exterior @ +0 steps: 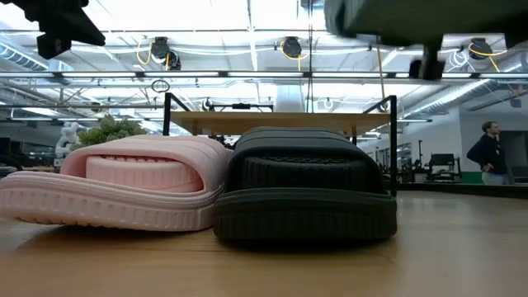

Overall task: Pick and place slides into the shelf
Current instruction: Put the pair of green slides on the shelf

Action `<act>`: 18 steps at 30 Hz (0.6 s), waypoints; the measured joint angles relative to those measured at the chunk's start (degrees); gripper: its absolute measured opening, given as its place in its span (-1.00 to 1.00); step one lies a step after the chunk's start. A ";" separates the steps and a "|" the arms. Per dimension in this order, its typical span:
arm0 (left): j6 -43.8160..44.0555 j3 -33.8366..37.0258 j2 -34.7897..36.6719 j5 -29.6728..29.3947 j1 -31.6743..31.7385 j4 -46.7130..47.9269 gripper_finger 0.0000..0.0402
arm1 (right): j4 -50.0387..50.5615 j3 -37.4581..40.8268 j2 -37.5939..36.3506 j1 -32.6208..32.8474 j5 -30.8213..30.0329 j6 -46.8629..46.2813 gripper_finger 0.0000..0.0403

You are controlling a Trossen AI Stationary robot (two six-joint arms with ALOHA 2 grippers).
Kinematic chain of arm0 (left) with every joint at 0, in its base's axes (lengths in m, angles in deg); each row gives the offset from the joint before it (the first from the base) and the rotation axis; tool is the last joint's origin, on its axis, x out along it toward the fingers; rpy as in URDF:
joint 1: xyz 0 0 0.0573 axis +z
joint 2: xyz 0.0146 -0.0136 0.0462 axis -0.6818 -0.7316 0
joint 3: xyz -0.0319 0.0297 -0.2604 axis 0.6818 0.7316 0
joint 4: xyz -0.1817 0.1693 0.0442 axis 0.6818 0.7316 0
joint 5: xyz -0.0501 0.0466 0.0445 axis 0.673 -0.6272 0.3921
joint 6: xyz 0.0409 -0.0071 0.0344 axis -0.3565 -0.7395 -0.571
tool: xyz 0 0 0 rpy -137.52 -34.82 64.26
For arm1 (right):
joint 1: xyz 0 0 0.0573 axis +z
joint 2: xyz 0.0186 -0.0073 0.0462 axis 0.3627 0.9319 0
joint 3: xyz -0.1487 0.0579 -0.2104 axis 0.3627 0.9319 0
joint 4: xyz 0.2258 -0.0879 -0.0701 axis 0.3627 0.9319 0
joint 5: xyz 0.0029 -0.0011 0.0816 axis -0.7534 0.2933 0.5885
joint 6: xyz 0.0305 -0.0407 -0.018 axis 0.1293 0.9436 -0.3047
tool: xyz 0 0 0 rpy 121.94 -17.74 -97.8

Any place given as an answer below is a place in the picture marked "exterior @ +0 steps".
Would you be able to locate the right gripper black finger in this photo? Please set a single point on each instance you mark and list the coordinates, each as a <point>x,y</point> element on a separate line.
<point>431,62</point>
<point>517,39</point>

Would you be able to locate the teal rubber slide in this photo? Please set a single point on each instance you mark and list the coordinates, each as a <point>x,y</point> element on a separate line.
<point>433,16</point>

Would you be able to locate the black rubber slide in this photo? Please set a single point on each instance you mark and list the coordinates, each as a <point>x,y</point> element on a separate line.
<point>305,214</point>

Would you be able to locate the black workstation equipment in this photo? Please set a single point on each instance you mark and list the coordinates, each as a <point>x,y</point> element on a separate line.
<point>443,163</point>

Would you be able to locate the person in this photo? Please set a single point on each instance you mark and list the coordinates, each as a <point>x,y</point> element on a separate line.
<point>488,152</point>

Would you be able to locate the white robot figure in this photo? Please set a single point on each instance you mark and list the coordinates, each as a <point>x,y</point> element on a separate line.
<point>68,138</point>

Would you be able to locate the green plant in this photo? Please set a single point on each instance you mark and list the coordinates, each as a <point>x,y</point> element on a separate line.
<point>109,130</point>

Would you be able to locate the pink rubber slide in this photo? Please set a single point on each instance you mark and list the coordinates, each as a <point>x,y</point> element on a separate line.
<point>103,202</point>

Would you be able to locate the wooden shelf with black frame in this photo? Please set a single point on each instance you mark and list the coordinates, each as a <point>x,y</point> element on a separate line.
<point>280,122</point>

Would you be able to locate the black background rail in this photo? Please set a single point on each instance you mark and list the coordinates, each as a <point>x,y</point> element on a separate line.
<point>241,106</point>

